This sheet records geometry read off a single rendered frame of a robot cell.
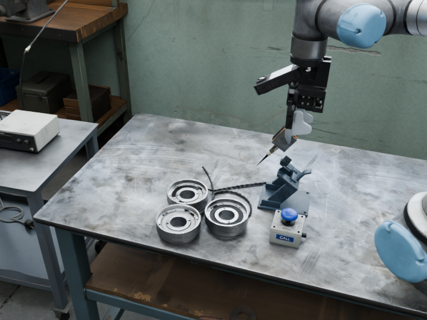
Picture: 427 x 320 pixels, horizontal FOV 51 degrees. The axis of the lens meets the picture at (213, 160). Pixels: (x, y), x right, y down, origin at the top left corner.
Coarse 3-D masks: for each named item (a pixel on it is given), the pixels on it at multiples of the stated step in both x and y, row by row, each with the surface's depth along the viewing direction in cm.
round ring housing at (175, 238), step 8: (168, 208) 108; (176, 208) 109; (184, 208) 108; (192, 208) 107; (160, 216) 106; (176, 216) 106; (184, 216) 106; (160, 224) 104; (168, 224) 104; (176, 224) 108; (184, 224) 107; (200, 224) 104; (160, 232) 102; (168, 232) 100; (176, 232) 100; (184, 232) 100; (192, 232) 101; (168, 240) 101; (176, 240) 101; (184, 240) 101; (192, 240) 104
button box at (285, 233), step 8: (280, 216) 105; (304, 216) 105; (272, 224) 102; (280, 224) 102; (288, 224) 102; (296, 224) 102; (272, 232) 102; (280, 232) 101; (288, 232) 100; (296, 232) 100; (304, 232) 104; (272, 240) 103; (280, 240) 102; (288, 240) 101; (296, 240) 101; (296, 248) 102
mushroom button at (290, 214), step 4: (284, 208) 103; (288, 208) 103; (292, 208) 103; (284, 212) 101; (288, 212) 101; (292, 212) 101; (296, 212) 102; (284, 216) 101; (288, 216) 100; (292, 216) 100; (296, 216) 101; (288, 220) 100; (292, 220) 100
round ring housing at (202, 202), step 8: (176, 184) 116; (184, 184) 117; (192, 184) 117; (200, 184) 116; (168, 192) 114; (184, 192) 115; (192, 192) 115; (168, 200) 111; (184, 200) 111; (192, 200) 112; (200, 200) 110; (200, 208) 111
